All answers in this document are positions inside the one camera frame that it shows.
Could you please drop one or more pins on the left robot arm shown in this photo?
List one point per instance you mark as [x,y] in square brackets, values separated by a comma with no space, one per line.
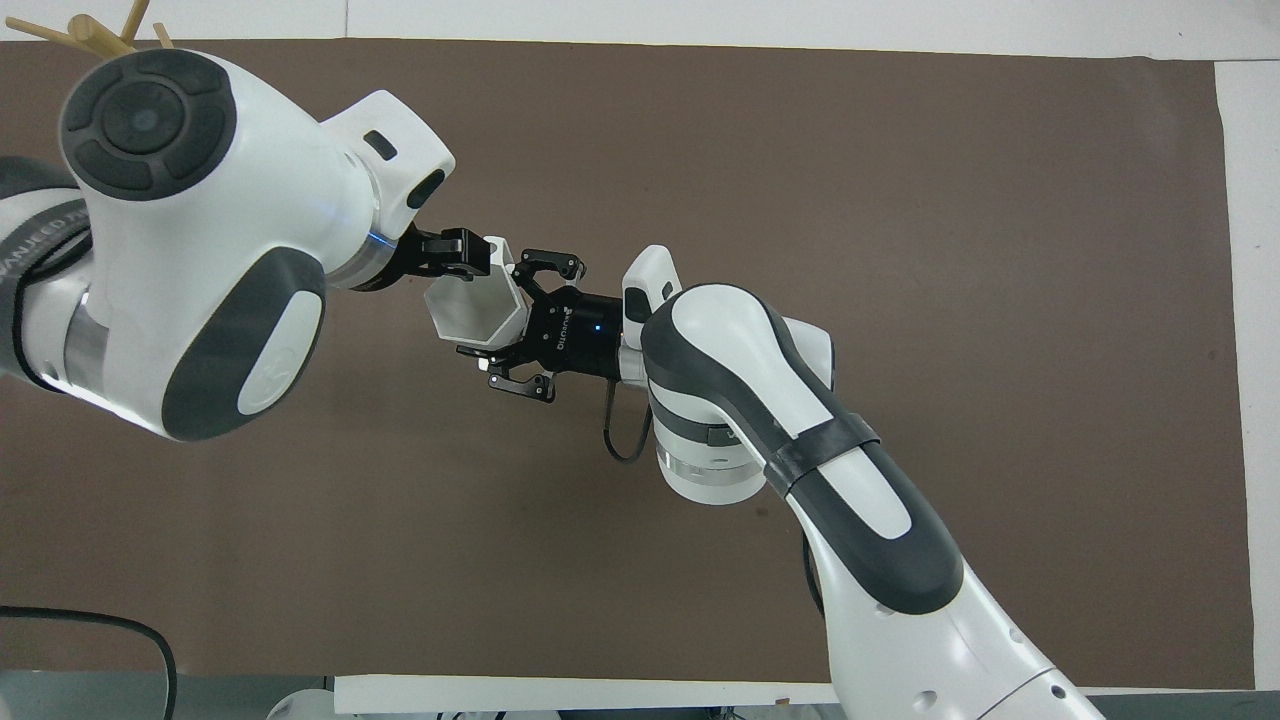
[210,200]

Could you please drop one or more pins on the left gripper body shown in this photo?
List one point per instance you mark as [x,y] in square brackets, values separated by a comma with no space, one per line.
[412,258]

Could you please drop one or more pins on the white hexagonal cup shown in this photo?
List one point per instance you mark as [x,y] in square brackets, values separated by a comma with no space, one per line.
[480,312]

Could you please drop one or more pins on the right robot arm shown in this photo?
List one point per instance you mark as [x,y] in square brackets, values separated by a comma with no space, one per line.
[850,480]

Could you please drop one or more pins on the wooden cup rack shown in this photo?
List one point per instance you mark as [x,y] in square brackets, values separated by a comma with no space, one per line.
[95,38]

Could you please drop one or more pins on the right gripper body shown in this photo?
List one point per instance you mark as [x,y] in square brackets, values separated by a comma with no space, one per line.
[580,335]

